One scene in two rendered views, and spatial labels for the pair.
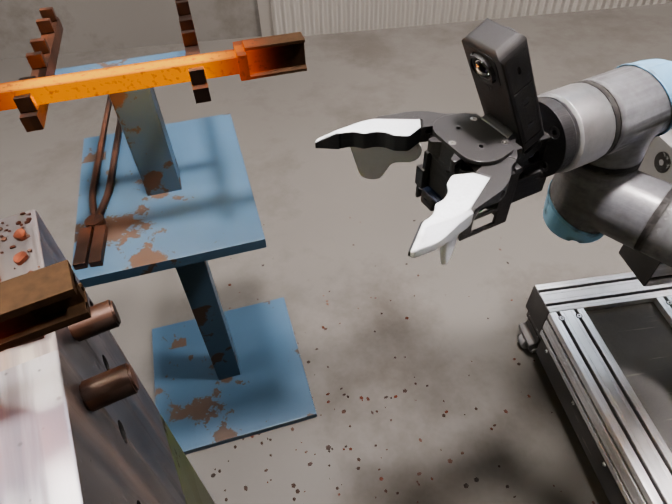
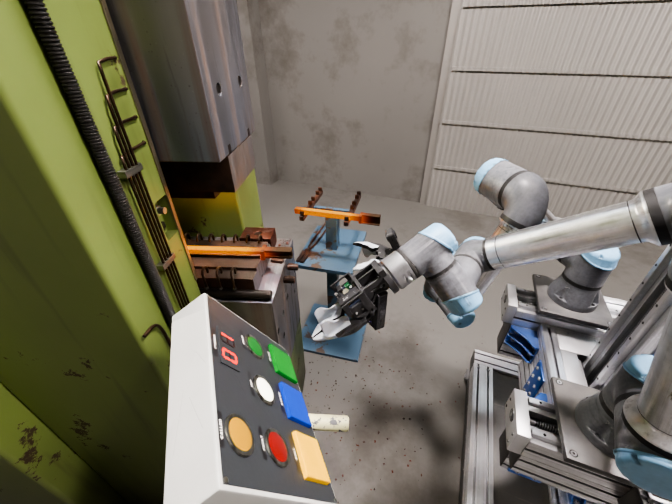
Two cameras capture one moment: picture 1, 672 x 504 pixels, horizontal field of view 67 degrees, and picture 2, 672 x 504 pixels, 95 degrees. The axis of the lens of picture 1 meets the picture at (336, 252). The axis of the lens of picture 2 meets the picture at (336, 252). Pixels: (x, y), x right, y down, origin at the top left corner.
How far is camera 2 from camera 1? 0.70 m
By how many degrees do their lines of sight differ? 25
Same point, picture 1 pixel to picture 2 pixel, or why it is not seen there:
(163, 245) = (322, 264)
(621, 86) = not seen: hidden behind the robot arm
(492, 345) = (451, 373)
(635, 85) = not seen: hidden behind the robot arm
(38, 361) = (279, 267)
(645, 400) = (497, 417)
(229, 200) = (348, 258)
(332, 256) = (398, 306)
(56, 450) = (275, 281)
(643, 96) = not seen: hidden behind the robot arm
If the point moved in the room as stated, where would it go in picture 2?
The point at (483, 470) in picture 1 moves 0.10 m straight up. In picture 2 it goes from (415, 417) to (417, 407)
